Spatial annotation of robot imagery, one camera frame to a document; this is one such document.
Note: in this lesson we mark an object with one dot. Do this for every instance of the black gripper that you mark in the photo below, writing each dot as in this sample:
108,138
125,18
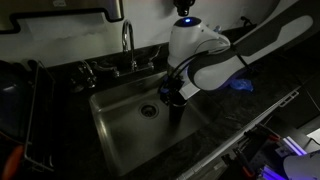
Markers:
172,84

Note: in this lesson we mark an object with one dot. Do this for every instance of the black cylindrical cup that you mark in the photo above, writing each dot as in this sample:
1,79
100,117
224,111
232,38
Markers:
176,111

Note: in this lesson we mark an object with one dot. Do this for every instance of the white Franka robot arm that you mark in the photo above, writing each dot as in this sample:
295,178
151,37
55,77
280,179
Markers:
213,56

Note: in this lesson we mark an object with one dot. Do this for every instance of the round metal sink drain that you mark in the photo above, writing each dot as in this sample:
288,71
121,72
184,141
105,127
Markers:
148,110

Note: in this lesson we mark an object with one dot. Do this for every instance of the stainless steel sink basin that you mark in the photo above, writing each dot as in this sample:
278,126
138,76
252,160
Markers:
133,133

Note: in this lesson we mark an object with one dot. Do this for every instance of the metal counter edge strip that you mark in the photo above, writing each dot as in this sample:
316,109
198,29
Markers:
240,133

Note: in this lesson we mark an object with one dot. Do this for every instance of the chrome gooseneck faucet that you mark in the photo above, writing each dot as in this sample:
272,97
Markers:
130,46

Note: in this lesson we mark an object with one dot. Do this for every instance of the blue crumpled cloth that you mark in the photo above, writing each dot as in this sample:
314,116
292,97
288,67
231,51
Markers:
243,85

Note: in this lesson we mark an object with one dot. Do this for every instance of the chrome side sprayer fixture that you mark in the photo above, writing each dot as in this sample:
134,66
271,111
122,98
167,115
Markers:
83,77

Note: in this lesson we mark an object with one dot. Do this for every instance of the steel paper towel dispenser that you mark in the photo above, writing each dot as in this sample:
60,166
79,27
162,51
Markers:
63,13

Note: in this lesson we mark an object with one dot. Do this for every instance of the white rounded device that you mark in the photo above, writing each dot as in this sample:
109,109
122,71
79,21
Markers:
301,165

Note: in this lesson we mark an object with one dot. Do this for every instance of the dark blue plate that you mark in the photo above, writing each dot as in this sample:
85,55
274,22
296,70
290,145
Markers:
11,100

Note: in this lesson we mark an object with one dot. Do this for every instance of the black wall mounted device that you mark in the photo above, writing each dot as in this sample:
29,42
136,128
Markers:
183,6

